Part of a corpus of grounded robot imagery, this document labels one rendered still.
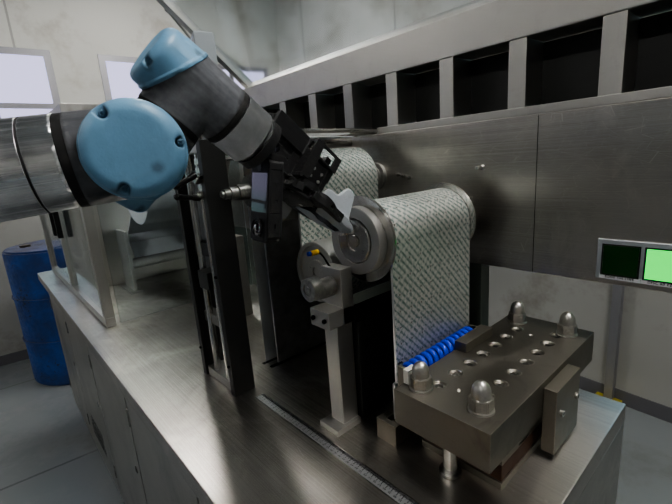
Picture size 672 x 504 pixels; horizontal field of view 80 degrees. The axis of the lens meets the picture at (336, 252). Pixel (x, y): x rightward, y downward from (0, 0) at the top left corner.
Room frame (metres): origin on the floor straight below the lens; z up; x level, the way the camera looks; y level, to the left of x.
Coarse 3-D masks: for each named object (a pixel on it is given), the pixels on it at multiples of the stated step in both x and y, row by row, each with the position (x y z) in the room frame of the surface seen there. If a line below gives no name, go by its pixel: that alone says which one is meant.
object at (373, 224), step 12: (360, 216) 0.65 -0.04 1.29; (372, 216) 0.64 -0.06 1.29; (372, 228) 0.63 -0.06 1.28; (336, 240) 0.69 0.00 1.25; (372, 240) 0.63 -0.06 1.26; (384, 240) 0.63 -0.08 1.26; (336, 252) 0.70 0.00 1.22; (372, 252) 0.63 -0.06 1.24; (384, 252) 0.63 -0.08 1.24; (348, 264) 0.67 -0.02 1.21; (360, 264) 0.65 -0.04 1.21; (372, 264) 0.63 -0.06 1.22
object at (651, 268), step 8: (648, 256) 0.62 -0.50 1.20; (656, 256) 0.61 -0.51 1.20; (664, 256) 0.61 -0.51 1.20; (648, 264) 0.62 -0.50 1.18; (656, 264) 0.61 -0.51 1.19; (664, 264) 0.61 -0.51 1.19; (648, 272) 0.62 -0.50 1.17; (656, 272) 0.61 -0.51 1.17; (664, 272) 0.60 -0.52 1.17; (656, 280) 0.61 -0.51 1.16; (664, 280) 0.60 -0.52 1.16
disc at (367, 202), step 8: (360, 200) 0.67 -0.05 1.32; (368, 200) 0.66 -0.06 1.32; (368, 208) 0.66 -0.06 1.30; (376, 208) 0.64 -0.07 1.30; (384, 216) 0.63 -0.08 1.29; (384, 224) 0.63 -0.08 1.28; (392, 224) 0.62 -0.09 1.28; (392, 232) 0.62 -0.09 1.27; (392, 240) 0.62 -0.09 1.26; (392, 248) 0.62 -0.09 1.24; (392, 256) 0.62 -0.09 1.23; (384, 264) 0.63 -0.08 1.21; (392, 264) 0.62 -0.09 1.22; (376, 272) 0.65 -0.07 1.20; (384, 272) 0.63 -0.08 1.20; (368, 280) 0.66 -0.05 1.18
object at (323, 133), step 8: (304, 128) 0.92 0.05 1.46; (312, 128) 0.93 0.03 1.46; (320, 128) 0.94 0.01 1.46; (328, 128) 0.96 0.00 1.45; (336, 128) 0.97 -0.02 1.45; (344, 128) 0.99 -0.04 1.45; (352, 128) 1.01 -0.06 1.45; (360, 128) 1.02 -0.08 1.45; (368, 128) 1.04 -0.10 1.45; (376, 128) 1.06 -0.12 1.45; (312, 136) 1.01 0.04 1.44; (320, 136) 1.03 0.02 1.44; (328, 136) 0.94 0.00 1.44; (336, 136) 0.96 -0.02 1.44; (344, 136) 0.98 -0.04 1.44; (352, 136) 0.99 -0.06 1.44
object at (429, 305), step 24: (456, 264) 0.75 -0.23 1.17; (408, 288) 0.65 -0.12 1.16; (432, 288) 0.70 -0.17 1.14; (456, 288) 0.75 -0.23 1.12; (408, 312) 0.65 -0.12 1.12; (432, 312) 0.70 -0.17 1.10; (456, 312) 0.75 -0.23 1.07; (408, 336) 0.65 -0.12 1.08; (432, 336) 0.70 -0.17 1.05; (408, 360) 0.65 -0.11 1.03
